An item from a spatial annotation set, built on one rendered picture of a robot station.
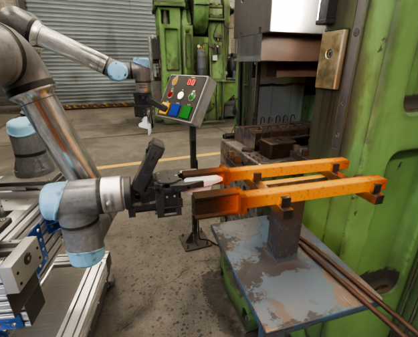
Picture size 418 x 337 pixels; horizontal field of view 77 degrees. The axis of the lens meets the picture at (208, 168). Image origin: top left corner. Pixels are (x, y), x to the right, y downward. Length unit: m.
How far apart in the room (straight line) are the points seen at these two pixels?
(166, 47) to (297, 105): 4.68
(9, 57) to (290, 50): 0.91
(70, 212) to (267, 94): 1.11
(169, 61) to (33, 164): 4.91
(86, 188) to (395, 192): 1.05
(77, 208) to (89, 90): 8.42
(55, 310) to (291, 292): 1.13
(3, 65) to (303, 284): 0.76
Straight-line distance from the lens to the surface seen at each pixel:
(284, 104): 1.49
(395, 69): 0.90
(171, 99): 1.66
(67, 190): 0.57
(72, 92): 8.98
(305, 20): 1.13
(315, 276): 0.76
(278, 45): 1.12
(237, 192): 0.47
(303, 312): 0.67
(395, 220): 1.30
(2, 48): 0.59
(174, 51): 5.98
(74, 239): 0.61
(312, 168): 0.69
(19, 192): 1.38
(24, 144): 1.29
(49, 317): 1.52
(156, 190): 0.56
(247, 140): 1.19
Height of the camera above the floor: 1.26
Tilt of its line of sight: 22 degrees down
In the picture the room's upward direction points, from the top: straight up
